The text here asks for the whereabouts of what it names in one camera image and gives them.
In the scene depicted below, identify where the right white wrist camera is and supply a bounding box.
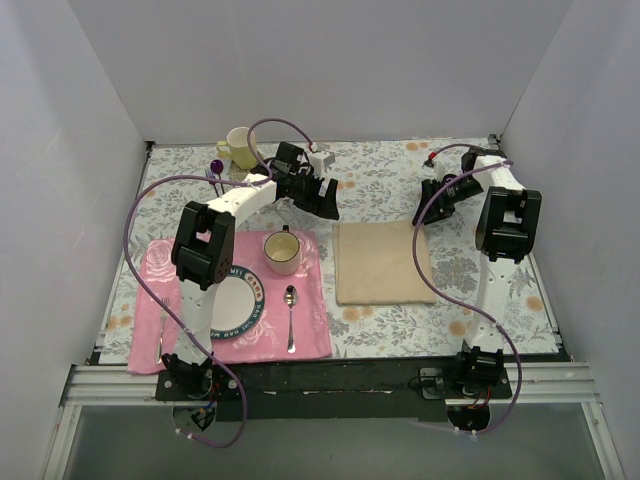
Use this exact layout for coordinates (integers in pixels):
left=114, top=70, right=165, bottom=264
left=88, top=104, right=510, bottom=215
left=423, top=152, right=449, bottom=188

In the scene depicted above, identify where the floral tablecloth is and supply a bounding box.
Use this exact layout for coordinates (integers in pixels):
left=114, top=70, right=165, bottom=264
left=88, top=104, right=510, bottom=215
left=130, top=139, right=561, bottom=359

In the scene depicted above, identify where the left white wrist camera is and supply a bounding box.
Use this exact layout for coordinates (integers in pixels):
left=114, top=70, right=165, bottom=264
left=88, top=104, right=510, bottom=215
left=308, top=151, right=335, bottom=178

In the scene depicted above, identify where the cream mug dark rim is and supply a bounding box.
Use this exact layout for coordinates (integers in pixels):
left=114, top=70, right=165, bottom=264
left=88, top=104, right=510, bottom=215
left=264, top=225, right=302, bottom=276

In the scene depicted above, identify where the yellow mug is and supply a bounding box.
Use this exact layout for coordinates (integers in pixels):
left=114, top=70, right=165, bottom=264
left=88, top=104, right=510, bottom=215
left=216, top=127, right=257, bottom=170

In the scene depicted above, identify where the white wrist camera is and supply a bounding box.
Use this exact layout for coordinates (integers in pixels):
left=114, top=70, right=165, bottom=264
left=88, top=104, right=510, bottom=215
left=423, top=152, right=449, bottom=188
left=308, top=151, right=335, bottom=178

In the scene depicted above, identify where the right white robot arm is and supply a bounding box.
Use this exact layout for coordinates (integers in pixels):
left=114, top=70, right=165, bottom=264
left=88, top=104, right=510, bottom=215
left=412, top=143, right=542, bottom=398

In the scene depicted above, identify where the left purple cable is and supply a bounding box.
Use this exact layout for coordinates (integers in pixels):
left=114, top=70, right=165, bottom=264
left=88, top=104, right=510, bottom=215
left=122, top=117, right=319, bottom=450

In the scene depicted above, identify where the white plate teal rim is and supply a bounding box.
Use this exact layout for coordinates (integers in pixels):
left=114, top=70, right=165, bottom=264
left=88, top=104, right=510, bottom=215
left=210, top=265, right=266, bottom=340

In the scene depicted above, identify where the purple plastic fork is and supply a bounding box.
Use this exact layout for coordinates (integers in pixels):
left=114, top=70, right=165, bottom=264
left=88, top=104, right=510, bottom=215
left=205, top=168, right=219, bottom=195

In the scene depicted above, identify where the silver spoon on placemat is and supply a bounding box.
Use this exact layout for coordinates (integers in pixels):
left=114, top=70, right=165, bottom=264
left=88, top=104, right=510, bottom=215
left=284, top=285, right=298, bottom=354

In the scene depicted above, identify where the silver fork on tablecloth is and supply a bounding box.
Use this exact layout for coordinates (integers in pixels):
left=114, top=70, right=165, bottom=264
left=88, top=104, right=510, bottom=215
left=276, top=200, right=300, bottom=230

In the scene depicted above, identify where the woven round coaster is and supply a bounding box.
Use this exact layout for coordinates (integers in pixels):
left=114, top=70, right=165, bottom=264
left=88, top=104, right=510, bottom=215
left=229, top=150, right=268, bottom=182

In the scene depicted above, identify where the silver fork on placemat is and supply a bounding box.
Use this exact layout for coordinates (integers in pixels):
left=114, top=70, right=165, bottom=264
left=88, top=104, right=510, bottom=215
left=156, top=297, right=171, bottom=365

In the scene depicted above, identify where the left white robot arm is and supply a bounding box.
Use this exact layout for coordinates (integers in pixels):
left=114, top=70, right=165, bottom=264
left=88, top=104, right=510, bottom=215
left=161, top=142, right=339, bottom=400

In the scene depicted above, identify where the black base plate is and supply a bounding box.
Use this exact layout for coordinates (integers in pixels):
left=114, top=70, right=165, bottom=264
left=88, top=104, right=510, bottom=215
left=155, top=357, right=513, bottom=422

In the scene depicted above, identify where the beige linen napkin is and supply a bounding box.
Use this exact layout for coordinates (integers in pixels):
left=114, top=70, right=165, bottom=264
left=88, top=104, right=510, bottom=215
left=333, top=220, right=437, bottom=306

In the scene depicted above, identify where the purple plastic spoon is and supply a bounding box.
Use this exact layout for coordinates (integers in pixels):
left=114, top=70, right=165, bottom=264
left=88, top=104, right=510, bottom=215
left=209, top=159, right=224, bottom=187

